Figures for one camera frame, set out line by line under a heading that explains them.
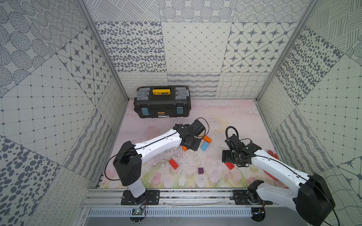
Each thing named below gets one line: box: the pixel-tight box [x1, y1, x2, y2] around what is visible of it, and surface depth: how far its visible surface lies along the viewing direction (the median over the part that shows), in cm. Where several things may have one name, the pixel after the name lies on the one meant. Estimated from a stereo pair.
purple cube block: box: [197, 167, 205, 175], surface depth 83 cm
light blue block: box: [200, 141, 210, 152], surface depth 94 cm
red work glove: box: [267, 149, 280, 161], surface depth 90 cm
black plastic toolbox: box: [133, 86, 192, 119], surface depth 100 cm
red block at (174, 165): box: [168, 158, 179, 170], surface depth 86 cm
